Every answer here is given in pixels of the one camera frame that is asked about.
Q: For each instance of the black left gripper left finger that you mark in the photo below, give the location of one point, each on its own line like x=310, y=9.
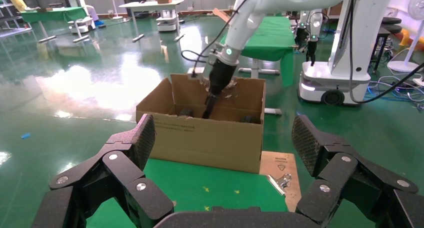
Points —
x=122, y=167

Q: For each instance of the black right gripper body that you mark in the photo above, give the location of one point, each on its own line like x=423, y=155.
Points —
x=221, y=77

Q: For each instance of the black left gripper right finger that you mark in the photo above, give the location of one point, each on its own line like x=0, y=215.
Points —
x=344, y=173

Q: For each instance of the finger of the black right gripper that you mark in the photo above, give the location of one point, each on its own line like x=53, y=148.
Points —
x=208, y=107

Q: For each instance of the white arm with black gripper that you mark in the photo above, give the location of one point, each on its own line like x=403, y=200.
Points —
x=302, y=31
x=313, y=44

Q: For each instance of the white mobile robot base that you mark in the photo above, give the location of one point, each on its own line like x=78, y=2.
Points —
x=82, y=24
x=167, y=21

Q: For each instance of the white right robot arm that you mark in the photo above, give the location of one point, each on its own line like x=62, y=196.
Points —
x=258, y=14

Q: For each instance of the large open cardboard carton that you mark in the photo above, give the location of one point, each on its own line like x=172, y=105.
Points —
x=205, y=143

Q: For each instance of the black foam block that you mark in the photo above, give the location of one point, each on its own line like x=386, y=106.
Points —
x=248, y=119

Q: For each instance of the brown wooden strip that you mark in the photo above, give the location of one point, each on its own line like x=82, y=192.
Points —
x=221, y=15

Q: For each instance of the green cloth covered table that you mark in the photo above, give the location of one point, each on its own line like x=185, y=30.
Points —
x=53, y=14
x=271, y=37

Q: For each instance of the silver binder clip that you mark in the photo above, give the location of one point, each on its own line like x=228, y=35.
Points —
x=280, y=183

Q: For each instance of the white wheeled robot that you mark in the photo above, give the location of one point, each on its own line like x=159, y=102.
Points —
x=351, y=84

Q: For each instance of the white work table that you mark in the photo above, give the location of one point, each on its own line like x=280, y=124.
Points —
x=149, y=6

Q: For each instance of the small blue floor object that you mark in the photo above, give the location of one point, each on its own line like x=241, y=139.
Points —
x=25, y=135

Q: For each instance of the white standing fan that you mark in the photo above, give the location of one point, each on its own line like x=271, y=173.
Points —
x=410, y=47
x=114, y=3

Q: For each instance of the black round stool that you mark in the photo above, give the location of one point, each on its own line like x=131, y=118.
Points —
x=391, y=21

